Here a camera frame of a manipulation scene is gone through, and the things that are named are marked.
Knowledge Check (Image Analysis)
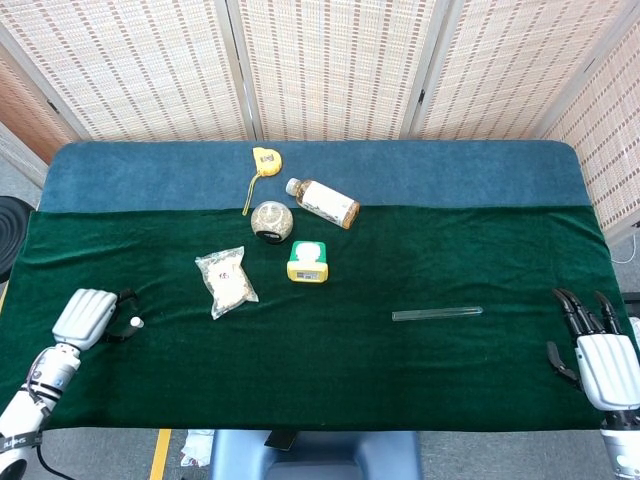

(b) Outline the green velvet cloth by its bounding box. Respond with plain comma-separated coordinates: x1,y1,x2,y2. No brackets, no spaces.
0,204,626,432

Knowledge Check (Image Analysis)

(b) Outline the tea bottle white label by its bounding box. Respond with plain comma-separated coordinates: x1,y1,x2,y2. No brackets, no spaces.
285,177,362,231

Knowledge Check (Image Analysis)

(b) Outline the black round stool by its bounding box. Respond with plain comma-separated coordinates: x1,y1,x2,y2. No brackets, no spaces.
0,195,41,281

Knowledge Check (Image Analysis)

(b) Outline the woven bamboo screen panel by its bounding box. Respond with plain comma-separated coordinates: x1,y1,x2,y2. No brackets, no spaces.
0,0,259,144
227,0,451,142
0,42,81,166
412,0,640,141
542,14,640,236

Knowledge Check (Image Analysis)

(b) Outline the transparent glass test tube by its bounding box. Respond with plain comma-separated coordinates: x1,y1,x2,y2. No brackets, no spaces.
391,305,484,323

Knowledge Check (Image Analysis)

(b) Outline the round clear jar black lid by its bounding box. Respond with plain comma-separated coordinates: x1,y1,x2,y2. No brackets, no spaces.
250,200,295,246

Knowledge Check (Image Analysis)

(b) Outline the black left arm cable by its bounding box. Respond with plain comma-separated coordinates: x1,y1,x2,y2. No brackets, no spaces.
27,434,69,480

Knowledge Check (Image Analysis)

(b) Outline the yellow container green lid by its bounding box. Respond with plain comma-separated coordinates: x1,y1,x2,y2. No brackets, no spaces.
286,240,331,284

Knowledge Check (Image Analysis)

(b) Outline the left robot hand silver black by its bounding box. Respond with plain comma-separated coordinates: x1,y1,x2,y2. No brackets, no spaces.
51,287,146,352

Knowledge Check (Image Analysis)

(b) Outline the yellow tape measure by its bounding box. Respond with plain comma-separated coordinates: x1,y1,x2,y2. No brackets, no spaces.
241,146,284,217

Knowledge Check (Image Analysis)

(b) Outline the blue cloth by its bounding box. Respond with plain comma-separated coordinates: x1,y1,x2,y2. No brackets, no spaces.
38,140,593,214

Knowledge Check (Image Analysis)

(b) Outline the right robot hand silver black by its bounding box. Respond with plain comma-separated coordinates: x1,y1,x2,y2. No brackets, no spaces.
545,287,640,412

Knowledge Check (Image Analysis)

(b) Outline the clear plastic snack bag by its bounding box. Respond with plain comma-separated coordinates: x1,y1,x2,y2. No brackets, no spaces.
194,245,260,321

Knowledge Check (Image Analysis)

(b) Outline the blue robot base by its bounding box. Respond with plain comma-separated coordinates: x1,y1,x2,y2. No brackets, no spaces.
209,428,424,480

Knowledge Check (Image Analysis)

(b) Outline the black flat device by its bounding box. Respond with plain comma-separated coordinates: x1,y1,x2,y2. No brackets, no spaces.
264,430,299,450

